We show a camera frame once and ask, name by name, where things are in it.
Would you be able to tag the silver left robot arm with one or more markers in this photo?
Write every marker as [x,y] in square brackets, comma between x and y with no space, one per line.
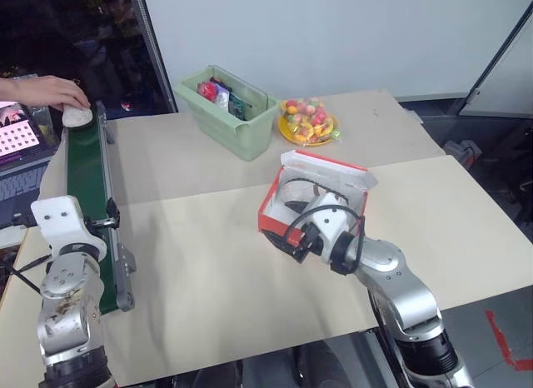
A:
[66,304]

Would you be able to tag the laptop with pink screen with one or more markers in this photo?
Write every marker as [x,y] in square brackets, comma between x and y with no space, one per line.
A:
[21,155]

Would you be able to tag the grey device on floor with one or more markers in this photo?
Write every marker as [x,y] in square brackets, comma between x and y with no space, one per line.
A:
[464,151]

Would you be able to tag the person's bare forearm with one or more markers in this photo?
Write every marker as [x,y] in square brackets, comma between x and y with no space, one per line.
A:
[7,90]

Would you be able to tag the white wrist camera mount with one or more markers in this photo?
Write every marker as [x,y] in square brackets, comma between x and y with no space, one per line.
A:
[58,223]
[333,221]

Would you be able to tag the red floor tape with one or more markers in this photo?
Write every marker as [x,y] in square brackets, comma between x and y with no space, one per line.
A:
[506,342]

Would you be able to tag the green conveyor belt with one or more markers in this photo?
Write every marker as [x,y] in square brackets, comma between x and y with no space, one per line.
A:
[85,196]

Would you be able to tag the large beige paper sheet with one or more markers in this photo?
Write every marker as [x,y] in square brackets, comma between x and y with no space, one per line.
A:
[250,271]

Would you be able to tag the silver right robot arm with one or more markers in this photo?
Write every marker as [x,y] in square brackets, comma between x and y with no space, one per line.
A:
[399,288]

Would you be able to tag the person's bare hand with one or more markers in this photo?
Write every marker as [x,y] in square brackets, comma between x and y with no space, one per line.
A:
[54,91]

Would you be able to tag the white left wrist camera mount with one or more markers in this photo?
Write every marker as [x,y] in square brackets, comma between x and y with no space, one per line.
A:
[58,223]

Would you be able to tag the pale green plastic bin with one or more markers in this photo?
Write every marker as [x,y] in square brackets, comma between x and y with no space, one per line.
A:
[250,134]

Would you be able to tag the white plastic bag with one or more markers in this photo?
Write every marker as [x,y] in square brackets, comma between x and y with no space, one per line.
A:
[222,100]

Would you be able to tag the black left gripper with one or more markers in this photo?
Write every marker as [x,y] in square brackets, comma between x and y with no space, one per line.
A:
[95,225]

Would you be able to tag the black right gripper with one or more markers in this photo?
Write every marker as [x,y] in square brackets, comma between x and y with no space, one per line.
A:
[312,238]

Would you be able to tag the yellow plate of fruit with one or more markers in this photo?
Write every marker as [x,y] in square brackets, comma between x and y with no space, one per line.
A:
[310,117]

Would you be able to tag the red and white shoebox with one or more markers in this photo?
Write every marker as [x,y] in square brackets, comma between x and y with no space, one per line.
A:
[287,225]

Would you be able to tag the dark green packet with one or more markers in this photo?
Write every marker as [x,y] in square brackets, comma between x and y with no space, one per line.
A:
[239,107]

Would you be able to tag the red toy fruit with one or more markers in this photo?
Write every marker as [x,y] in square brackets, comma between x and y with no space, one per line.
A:
[207,89]

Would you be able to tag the white round object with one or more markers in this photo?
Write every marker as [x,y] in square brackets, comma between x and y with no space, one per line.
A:
[77,116]

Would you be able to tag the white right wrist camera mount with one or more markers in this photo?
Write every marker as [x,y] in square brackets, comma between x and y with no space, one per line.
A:
[333,221]

